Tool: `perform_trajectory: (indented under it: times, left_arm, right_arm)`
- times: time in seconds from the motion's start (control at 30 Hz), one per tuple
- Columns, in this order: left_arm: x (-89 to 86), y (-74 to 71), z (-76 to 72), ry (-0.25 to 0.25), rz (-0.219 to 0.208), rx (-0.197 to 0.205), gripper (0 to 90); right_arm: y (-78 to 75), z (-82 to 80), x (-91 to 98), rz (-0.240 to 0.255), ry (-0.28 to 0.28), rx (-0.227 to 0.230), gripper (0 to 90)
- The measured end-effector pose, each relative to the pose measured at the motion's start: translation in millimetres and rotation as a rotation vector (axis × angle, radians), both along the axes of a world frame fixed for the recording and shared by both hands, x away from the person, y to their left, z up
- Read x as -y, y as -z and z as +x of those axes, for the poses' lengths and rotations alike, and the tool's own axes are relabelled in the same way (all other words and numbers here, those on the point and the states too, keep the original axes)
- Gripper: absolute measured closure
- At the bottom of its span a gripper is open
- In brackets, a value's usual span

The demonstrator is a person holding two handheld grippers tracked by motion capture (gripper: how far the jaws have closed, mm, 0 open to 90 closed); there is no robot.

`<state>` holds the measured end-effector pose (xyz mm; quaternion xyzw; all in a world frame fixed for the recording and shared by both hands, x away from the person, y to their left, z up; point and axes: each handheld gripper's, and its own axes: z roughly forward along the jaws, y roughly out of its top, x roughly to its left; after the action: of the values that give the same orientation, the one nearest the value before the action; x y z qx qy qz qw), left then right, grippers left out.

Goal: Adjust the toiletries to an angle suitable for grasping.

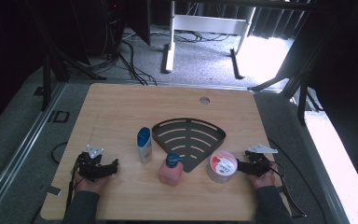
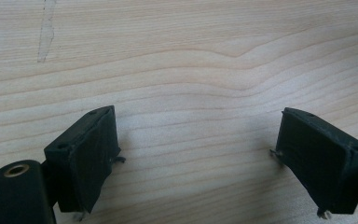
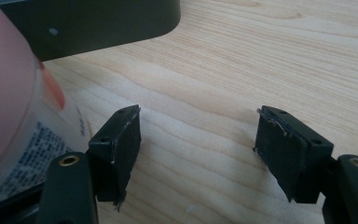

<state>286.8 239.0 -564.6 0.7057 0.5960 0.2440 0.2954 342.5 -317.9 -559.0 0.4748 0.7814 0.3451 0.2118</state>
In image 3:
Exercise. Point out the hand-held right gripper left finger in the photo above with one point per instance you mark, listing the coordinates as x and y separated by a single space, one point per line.
118 149

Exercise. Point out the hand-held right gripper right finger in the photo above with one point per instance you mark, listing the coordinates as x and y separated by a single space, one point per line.
287 155

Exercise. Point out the pink round tub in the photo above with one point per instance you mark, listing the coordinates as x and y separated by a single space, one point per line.
9 93

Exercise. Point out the black corner rack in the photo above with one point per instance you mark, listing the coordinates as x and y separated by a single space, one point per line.
90 25

